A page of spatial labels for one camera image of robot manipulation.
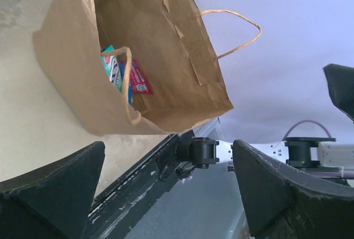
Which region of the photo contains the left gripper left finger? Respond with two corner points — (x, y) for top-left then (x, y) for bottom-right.
(1, 142), (105, 238)

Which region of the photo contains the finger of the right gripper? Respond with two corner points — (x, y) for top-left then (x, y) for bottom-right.
(323, 64), (353, 121)

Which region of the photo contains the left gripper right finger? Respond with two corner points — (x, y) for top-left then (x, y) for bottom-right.
(232, 140), (353, 239)

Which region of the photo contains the brown paper bag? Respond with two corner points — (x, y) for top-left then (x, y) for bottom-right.
(32, 0), (262, 137)

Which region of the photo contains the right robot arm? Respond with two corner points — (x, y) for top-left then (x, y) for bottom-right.
(174, 64), (353, 180)

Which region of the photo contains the red snack packet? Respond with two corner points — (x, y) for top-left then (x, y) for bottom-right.
(116, 60), (153, 95)

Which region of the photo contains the teal snack packet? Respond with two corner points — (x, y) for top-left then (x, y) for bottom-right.
(101, 55), (122, 92)

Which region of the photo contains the blue snack packet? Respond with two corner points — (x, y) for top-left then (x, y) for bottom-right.
(118, 61), (135, 110)

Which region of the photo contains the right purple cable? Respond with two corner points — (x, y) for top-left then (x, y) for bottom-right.
(282, 119), (332, 142)

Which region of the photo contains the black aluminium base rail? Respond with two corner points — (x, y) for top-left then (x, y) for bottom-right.
(83, 131), (194, 238)

